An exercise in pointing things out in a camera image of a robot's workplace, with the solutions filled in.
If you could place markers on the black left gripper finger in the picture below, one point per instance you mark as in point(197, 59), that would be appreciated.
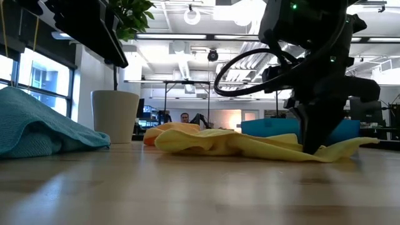
point(109, 43)

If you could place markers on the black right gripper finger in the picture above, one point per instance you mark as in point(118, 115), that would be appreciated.
point(315, 128)

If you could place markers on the yellow microfiber towel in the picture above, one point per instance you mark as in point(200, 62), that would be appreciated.
point(250, 147)

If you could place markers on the orange microfiber towel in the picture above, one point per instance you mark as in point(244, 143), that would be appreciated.
point(175, 128)

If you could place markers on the teal microfiber towel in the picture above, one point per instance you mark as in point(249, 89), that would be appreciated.
point(37, 131)

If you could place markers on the black background robot arm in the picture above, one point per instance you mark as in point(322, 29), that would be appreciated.
point(200, 120)

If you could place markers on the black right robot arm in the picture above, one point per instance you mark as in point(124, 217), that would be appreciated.
point(306, 25)

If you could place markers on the green potted plant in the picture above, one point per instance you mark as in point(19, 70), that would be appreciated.
point(131, 15)

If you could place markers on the blue plastic bin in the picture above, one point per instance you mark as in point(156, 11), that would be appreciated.
point(268, 128)

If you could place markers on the ceiling light strip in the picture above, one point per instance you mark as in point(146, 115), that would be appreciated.
point(172, 36)

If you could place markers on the white plant pot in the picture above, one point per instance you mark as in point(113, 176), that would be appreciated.
point(115, 115)

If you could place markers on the window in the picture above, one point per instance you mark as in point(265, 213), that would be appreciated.
point(43, 81)

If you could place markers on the person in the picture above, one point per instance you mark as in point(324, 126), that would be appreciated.
point(184, 117)

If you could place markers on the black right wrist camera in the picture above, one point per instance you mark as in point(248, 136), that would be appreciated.
point(275, 76)

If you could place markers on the black metal frame stand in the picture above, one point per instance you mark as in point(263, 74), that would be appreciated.
point(187, 82)

